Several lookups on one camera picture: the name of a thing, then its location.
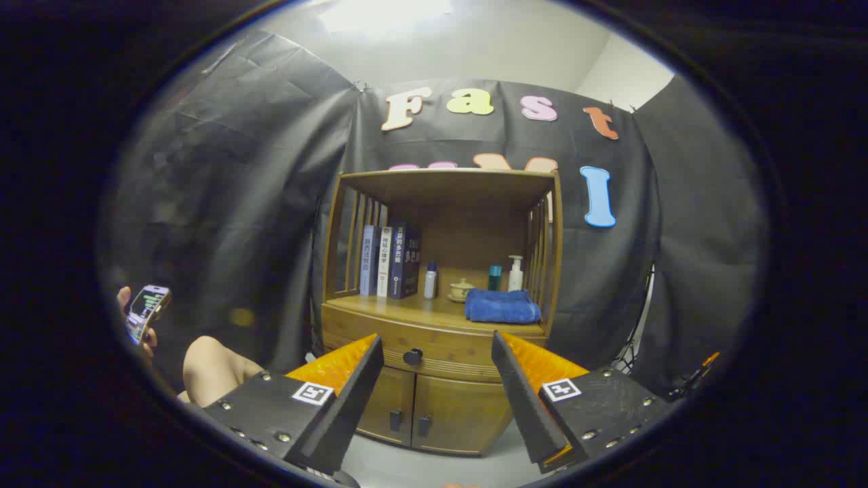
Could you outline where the dark navy book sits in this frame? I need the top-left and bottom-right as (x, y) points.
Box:
(389, 222), (422, 300)

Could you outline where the wooden countertop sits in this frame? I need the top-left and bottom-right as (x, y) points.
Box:
(324, 293), (547, 338)

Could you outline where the blue towel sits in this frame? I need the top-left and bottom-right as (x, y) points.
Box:
(465, 289), (542, 325)

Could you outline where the wooden drawer with black knob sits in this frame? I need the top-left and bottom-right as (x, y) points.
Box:
(321, 305), (547, 384)

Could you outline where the light blue book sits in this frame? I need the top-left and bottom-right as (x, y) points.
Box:
(359, 225), (380, 297)

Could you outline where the person's leg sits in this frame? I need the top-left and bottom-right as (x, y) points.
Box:
(178, 335), (265, 407)

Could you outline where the white book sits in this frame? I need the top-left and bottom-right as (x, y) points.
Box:
(376, 226), (394, 298)

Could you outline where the wooden cabinet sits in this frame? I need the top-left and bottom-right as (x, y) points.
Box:
(320, 168), (564, 457)

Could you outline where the black device with orange tip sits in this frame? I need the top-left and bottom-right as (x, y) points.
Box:
(668, 351), (721, 401)

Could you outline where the metal tripod stand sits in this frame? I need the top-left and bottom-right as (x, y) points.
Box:
(610, 264), (655, 375)

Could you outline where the smartphone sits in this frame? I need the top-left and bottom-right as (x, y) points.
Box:
(126, 285), (172, 345)

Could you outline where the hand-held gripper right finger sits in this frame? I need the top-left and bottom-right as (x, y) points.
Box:
(491, 330), (672, 475)

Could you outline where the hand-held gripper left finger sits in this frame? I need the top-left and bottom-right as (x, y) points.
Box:
(202, 332), (385, 476)

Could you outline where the wooden cabinet door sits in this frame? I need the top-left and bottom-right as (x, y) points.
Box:
(412, 375), (514, 456)
(356, 366), (416, 447)

